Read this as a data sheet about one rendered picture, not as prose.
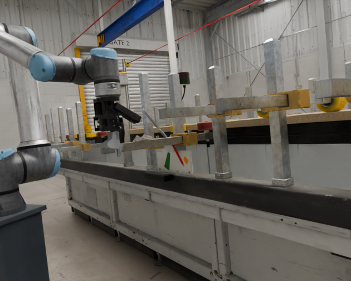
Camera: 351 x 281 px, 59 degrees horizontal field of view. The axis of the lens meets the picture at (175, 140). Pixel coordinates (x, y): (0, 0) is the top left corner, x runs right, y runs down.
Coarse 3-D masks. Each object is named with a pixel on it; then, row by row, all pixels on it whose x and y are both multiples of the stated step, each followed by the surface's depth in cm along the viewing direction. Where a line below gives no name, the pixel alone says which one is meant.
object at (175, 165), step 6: (156, 150) 144; (162, 150) 140; (168, 150) 136; (162, 156) 140; (174, 156) 132; (180, 156) 129; (186, 156) 125; (162, 162) 141; (174, 162) 133; (180, 162) 129; (162, 168) 141; (174, 168) 133; (180, 168) 130; (186, 168) 126; (192, 168) 123; (186, 174) 127; (192, 174) 123
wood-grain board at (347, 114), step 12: (228, 120) 182; (240, 120) 128; (252, 120) 123; (264, 120) 118; (288, 120) 110; (300, 120) 106; (312, 120) 102; (324, 120) 99; (336, 120) 96; (108, 132) 240; (132, 132) 207; (156, 132) 183
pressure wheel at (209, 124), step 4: (200, 124) 133; (204, 124) 132; (208, 124) 132; (200, 128) 133; (204, 128) 132; (208, 128) 132; (212, 128) 132; (204, 132) 135; (208, 132) 134; (208, 144) 135
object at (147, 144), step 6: (210, 132) 135; (162, 138) 121; (168, 138) 122; (174, 138) 124; (180, 138) 125; (198, 138) 131; (204, 138) 133; (210, 138) 134; (126, 144) 112; (132, 144) 113; (138, 144) 114; (144, 144) 116; (150, 144) 117; (156, 144) 119; (162, 144) 120; (168, 144) 122; (126, 150) 112; (132, 150) 113
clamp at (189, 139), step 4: (192, 132) 127; (196, 132) 126; (172, 136) 132; (176, 136) 129; (184, 136) 125; (188, 136) 123; (192, 136) 125; (196, 136) 126; (184, 140) 125; (188, 140) 123; (192, 140) 125; (196, 140) 126; (176, 144) 130; (180, 144) 128; (184, 144) 125; (188, 144) 123; (192, 144) 125
